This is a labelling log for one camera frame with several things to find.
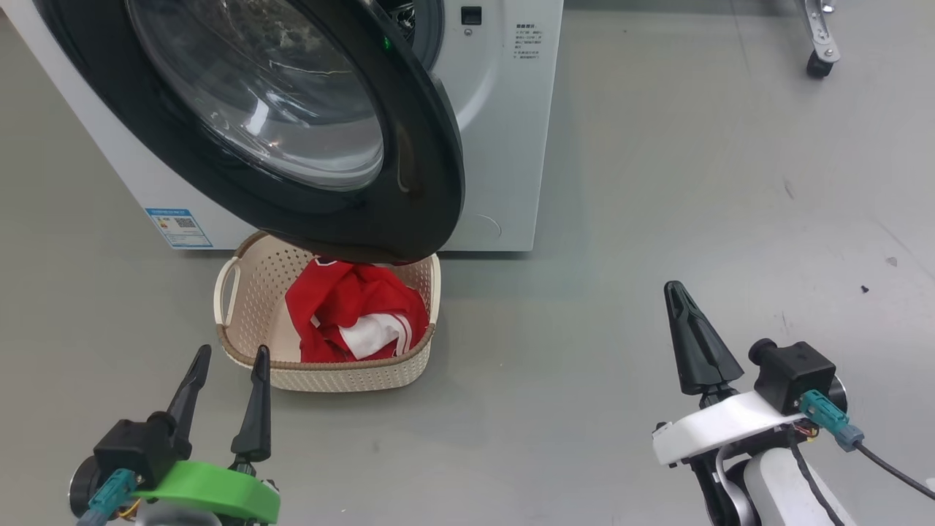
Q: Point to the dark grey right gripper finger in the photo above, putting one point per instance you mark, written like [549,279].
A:
[683,351]
[712,351]

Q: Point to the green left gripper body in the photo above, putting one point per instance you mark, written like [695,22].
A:
[219,489]

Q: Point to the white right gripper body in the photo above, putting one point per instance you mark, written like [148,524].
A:
[719,427]

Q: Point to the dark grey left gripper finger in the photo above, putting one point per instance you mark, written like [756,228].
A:
[191,391]
[257,416]

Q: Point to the red white garment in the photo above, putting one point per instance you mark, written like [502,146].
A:
[343,299]

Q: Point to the black round glass washer door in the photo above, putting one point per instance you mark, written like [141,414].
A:
[409,109]

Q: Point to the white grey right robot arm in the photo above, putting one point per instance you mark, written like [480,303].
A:
[781,489]

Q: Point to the cream perforated laundry basket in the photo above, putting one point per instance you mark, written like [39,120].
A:
[256,292]

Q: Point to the white front-load washing machine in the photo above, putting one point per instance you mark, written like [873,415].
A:
[504,146]

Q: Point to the black door latch socket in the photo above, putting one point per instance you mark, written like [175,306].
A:
[472,15]

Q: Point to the blue energy label sticker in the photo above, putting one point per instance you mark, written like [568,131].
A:
[179,228]

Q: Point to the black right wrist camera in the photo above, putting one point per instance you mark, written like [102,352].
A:
[792,372]

